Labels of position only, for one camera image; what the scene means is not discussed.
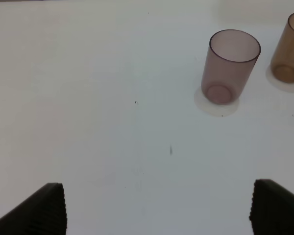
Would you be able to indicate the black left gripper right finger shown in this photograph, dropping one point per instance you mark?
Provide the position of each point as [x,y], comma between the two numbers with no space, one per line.
[272,209]

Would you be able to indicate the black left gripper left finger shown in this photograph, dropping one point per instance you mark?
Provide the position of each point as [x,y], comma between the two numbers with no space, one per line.
[42,213]

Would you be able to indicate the translucent brown plastic cup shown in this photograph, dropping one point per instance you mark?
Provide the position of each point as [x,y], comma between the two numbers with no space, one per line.
[282,62]

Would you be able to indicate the translucent purple plastic cup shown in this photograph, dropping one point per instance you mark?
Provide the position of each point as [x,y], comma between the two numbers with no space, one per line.
[231,57]

